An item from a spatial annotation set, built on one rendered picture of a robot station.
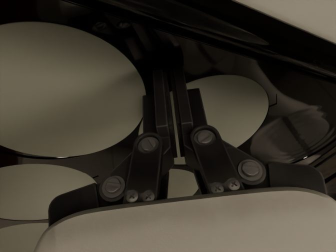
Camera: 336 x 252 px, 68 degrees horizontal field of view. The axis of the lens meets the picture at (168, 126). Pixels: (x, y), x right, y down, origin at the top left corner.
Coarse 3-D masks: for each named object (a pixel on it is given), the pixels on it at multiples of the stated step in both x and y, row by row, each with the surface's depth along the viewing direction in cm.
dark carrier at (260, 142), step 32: (0, 0) 10; (32, 0) 10; (64, 0) 10; (96, 32) 11; (128, 32) 12; (160, 32) 12; (160, 64) 14; (192, 64) 14; (224, 64) 14; (256, 64) 15; (288, 96) 18; (320, 96) 19; (288, 128) 22; (320, 128) 23; (0, 160) 17; (32, 160) 17; (64, 160) 18; (96, 160) 19; (288, 160) 27; (0, 224) 24
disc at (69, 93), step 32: (0, 32) 10; (32, 32) 11; (64, 32) 11; (0, 64) 12; (32, 64) 12; (64, 64) 12; (96, 64) 13; (128, 64) 13; (0, 96) 13; (32, 96) 13; (64, 96) 14; (96, 96) 14; (128, 96) 15; (0, 128) 15; (32, 128) 15; (64, 128) 16; (96, 128) 16; (128, 128) 17
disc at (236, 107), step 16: (208, 80) 15; (224, 80) 16; (240, 80) 16; (208, 96) 16; (224, 96) 17; (240, 96) 17; (256, 96) 17; (208, 112) 18; (224, 112) 18; (240, 112) 18; (256, 112) 19; (176, 128) 18; (224, 128) 20; (240, 128) 20; (256, 128) 21; (176, 144) 20; (240, 144) 22; (176, 160) 22
